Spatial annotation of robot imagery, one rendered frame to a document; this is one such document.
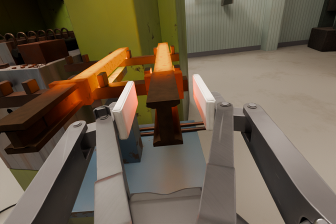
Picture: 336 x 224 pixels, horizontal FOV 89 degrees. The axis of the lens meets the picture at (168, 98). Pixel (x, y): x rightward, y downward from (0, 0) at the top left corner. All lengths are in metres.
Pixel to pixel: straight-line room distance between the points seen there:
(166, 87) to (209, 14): 4.54
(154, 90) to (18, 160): 0.90
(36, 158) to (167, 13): 0.95
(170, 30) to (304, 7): 4.98
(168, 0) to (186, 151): 0.84
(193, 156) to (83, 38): 0.59
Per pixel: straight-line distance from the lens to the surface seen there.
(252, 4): 5.08
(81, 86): 0.24
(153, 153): 0.51
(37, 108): 0.20
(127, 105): 0.16
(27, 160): 0.97
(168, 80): 0.17
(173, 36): 1.09
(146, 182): 0.44
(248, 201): 1.26
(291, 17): 5.66
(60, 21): 1.25
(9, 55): 0.80
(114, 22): 0.70
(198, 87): 0.17
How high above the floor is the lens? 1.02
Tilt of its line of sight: 25 degrees down
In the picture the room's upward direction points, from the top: 6 degrees counter-clockwise
